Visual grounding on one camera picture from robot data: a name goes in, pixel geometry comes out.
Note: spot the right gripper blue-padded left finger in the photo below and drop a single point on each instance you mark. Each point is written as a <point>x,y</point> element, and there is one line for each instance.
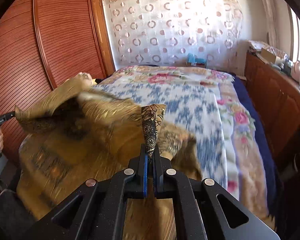
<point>137,186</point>

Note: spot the long wooden sideboard cabinet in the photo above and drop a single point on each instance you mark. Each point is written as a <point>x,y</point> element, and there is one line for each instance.
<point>276,98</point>

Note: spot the yellow Pikachu plush toy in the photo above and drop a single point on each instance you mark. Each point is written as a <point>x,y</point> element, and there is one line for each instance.
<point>96,81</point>

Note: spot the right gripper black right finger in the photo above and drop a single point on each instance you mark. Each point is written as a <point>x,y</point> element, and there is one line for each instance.
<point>163,184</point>

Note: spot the white circle-patterned curtain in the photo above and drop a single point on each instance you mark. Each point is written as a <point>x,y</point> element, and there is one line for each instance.
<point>163,32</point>

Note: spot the dark blue bed sheet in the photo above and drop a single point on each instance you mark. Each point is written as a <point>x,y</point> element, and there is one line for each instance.
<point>272,179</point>

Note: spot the blue toy on headboard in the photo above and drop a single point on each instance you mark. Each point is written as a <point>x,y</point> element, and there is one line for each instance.
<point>192,60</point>

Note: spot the red-brown slatted wardrobe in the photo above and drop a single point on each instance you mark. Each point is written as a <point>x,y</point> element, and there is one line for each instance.
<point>45,42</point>

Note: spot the floral blue bed cover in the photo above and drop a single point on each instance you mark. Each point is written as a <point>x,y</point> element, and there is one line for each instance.
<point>205,103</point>

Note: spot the pink container on cabinet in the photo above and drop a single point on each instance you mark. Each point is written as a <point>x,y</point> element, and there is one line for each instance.
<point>295,71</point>

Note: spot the gold patterned brocade garment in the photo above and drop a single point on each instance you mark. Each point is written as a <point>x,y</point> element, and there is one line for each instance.
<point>75,167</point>

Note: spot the cardboard box on cabinet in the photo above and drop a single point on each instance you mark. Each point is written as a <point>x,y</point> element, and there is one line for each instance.
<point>270,57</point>

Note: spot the cream side window curtain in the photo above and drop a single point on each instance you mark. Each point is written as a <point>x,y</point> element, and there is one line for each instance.
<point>269,9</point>

